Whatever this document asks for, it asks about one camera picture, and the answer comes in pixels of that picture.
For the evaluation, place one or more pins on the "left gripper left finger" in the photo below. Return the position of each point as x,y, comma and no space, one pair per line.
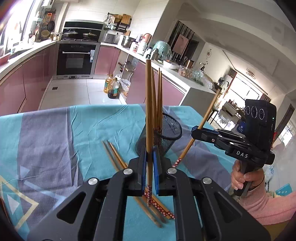
138,180

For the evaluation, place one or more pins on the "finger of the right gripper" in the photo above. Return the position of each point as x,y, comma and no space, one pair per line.
233,136
208,141

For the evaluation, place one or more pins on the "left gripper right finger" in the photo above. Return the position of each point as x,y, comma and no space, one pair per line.
164,183

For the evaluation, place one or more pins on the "wooden chopstick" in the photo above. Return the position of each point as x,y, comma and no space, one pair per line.
149,128
200,126

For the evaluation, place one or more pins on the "right forearm pink sleeve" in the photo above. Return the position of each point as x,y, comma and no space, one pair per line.
268,210

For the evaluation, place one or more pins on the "right hand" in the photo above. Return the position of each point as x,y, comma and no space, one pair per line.
255,177

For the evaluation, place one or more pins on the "black mesh utensil holder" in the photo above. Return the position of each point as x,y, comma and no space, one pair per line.
171,131

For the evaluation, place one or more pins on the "dark soy sauce bottle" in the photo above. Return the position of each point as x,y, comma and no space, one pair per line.
113,89

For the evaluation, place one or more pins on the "teal covered appliance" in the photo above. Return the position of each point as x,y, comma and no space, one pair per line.
164,50

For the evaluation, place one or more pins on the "teal grey tablecloth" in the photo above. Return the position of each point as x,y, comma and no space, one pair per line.
46,155

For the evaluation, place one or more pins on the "yellow cooking oil bottle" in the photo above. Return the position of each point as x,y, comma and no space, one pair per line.
108,83

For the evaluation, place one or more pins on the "steel stock pot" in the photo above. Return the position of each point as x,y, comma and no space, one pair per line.
127,41

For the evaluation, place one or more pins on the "black built-in oven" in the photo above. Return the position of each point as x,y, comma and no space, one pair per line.
76,59

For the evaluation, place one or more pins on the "black range hood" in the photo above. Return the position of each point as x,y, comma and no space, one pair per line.
83,30

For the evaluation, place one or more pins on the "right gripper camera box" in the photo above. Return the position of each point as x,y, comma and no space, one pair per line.
260,123

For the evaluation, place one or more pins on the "black wall rack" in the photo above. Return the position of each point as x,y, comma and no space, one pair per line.
116,22

